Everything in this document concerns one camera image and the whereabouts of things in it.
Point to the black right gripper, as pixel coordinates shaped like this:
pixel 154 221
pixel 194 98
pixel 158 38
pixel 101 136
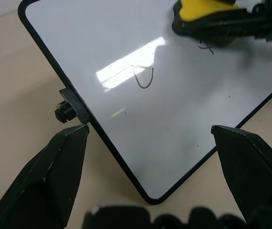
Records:
pixel 269 21

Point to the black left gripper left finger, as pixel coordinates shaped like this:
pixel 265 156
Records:
pixel 43 181

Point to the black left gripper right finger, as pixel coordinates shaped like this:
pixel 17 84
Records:
pixel 250 167

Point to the yellow eraser with black felt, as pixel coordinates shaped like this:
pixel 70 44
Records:
pixel 197 10

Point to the black whiteboard clamp with knob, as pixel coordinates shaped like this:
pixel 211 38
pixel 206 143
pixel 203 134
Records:
pixel 72 106

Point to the white whiteboard with black frame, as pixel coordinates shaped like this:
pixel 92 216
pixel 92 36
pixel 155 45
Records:
pixel 131 107

